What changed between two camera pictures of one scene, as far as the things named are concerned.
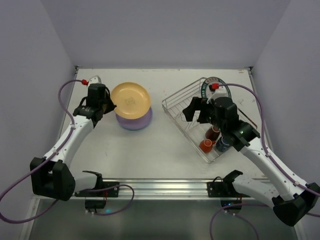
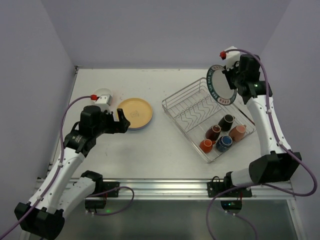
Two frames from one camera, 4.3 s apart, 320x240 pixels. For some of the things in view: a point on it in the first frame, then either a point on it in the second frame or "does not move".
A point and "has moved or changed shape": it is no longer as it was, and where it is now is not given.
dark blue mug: x=223 y=144 does not move
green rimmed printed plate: x=206 y=92 has moved or changed shape
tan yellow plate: x=132 y=99 has moved or changed shape
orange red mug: x=206 y=145 does not move
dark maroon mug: x=212 y=133 does not move
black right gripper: x=203 y=113 to x=231 y=77
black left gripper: x=106 y=106 to x=113 y=122
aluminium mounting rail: x=151 y=189 does not move
